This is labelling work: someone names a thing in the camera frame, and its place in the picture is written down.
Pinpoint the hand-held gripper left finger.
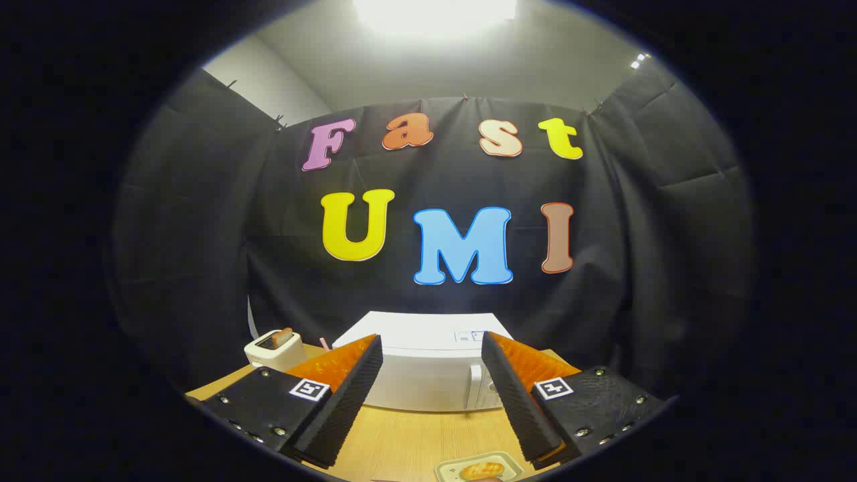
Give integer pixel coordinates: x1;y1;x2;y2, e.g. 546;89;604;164
201;333;384;469

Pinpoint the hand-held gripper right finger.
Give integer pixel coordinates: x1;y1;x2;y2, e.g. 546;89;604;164
481;331;670;469

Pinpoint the white microwave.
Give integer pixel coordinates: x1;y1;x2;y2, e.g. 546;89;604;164
333;311;516;412

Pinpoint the golden bread bun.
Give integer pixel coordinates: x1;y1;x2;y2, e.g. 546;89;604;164
461;461;503;481

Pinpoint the cream toaster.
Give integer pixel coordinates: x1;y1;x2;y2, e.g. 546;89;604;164
244;328;308;373

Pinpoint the small cream rectangular dish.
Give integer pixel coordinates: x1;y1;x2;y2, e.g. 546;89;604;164
435;451;525;482

